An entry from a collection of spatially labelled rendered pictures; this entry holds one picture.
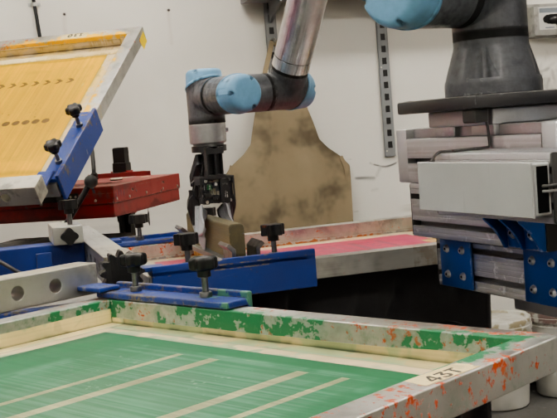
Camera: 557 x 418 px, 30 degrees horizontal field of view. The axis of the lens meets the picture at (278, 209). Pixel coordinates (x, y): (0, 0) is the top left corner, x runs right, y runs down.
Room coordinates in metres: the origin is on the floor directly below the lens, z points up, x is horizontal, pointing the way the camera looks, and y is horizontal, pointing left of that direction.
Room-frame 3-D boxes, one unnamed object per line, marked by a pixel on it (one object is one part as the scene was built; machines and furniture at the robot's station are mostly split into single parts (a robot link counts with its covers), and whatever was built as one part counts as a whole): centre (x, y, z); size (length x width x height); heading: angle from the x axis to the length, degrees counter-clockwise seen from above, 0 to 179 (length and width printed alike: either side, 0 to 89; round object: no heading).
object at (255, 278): (1.86, 0.09, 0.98); 0.30 x 0.05 x 0.07; 106
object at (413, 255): (2.19, -0.06, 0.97); 0.79 x 0.58 x 0.04; 106
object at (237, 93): (2.04, 0.06, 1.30); 0.11 x 0.11 x 0.08; 34
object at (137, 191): (3.28, 0.61, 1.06); 0.61 x 0.46 x 0.12; 166
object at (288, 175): (4.22, -0.05, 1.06); 0.53 x 0.07 x 1.05; 106
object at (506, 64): (1.63, -0.35, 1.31); 0.15 x 0.15 x 0.10
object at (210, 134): (2.11, 0.13, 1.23); 0.08 x 0.08 x 0.05
